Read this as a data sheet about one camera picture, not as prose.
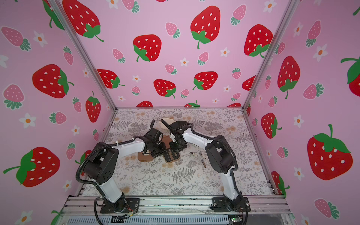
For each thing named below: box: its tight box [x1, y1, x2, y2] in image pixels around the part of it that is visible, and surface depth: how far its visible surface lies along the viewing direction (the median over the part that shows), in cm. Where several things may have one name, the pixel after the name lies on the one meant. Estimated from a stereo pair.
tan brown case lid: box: [137, 151, 154, 162], surface depth 92 cm
